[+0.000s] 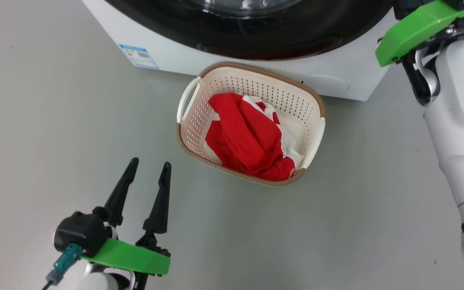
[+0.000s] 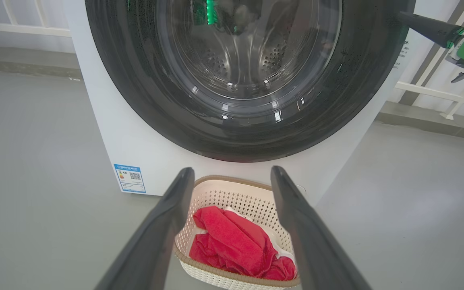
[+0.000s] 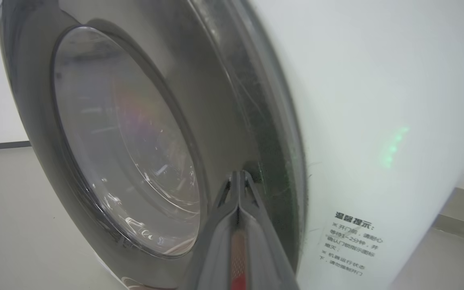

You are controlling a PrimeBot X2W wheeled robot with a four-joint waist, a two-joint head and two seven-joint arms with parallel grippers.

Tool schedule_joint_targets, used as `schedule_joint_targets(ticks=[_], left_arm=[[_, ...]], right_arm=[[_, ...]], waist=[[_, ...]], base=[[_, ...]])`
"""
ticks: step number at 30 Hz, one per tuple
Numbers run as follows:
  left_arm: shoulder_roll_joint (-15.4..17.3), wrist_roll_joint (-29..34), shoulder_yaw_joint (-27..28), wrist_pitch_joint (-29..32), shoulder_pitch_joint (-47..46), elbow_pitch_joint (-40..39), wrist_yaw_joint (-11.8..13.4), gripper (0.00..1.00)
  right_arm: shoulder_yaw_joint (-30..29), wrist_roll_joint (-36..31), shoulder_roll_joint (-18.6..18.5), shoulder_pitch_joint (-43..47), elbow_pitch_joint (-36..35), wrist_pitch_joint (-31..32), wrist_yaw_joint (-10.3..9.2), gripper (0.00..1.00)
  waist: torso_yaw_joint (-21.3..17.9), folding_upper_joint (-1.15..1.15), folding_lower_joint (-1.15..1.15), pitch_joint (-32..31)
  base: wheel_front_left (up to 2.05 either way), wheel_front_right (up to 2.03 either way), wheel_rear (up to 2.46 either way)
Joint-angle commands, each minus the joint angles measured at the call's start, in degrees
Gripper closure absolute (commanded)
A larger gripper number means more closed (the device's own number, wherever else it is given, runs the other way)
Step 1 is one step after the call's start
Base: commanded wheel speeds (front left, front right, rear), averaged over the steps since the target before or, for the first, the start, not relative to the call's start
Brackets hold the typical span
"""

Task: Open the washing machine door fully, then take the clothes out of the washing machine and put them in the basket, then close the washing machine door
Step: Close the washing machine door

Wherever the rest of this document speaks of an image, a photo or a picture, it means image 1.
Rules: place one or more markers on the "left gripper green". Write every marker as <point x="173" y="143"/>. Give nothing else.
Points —
<point x="131" y="257"/>

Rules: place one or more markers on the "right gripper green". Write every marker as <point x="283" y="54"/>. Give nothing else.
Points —
<point x="413" y="28"/>

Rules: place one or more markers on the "red and white garment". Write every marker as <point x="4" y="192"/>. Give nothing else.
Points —
<point x="244" y="137"/>

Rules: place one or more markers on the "glass washing machine door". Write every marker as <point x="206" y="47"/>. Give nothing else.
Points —
<point x="256" y="40"/>

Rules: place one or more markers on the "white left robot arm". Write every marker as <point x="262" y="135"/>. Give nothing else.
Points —
<point x="103" y="282"/>

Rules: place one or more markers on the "cream perforated laundry basket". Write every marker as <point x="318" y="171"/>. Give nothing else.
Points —
<point x="199" y="112"/>

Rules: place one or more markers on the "white front-load washing machine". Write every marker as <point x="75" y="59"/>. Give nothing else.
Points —
<point x="175" y="56"/>

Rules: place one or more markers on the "round white filter cover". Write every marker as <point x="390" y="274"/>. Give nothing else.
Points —
<point x="326" y="83"/>

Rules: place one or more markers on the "blue energy label sticker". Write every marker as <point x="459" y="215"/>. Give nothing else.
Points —
<point x="139" y="56"/>

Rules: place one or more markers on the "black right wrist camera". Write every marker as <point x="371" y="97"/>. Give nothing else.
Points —
<point x="405" y="8"/>

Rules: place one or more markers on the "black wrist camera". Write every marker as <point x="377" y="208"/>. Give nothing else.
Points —
<point x="81" y="231"/>
<point x="405" y="8"/>

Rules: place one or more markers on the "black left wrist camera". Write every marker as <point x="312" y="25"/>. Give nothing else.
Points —
<point x="81" y="231"/>

